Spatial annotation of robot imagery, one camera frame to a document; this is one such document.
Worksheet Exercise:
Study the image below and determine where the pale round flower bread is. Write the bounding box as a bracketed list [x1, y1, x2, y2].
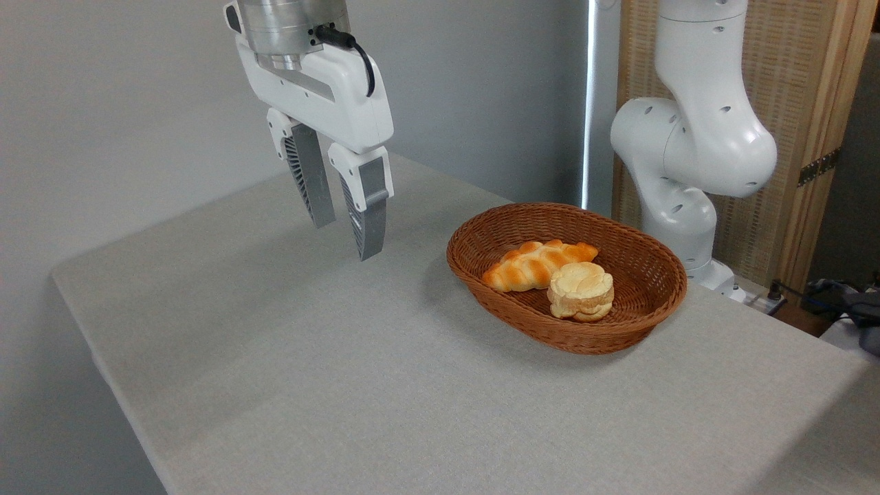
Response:
[547, 261, 615, 323]

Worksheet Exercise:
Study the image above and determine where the dark bundle of cables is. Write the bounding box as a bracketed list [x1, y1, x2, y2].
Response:
[770, 275, 880, 357]

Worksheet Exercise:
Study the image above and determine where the orange braided bread loaf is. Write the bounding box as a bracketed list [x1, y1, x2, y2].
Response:
[481, 239, 600, 293]

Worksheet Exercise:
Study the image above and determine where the grey fabric table cover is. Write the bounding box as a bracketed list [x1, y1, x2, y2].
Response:
[50, 150, 870, 495]

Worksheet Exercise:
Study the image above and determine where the white power strip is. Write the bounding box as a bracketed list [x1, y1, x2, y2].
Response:
[745, 289, 789, 316]

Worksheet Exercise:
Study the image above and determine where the dark metal screen hinge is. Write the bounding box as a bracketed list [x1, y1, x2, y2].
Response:
[797, 147, 842, 188]

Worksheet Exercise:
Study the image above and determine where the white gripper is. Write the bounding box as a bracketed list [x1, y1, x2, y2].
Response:
[235, 34, 395, 262]

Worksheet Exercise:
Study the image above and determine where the wooden framed rattan screen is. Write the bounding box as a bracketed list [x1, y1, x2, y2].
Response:
[612, 0, 880, 298]

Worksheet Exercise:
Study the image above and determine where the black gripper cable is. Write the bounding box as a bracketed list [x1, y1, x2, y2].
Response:
[313, 24, 377, 98]

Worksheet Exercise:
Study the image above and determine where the brown oval wicker basket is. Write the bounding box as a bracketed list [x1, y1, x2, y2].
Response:
[446, 202, 688, 355]

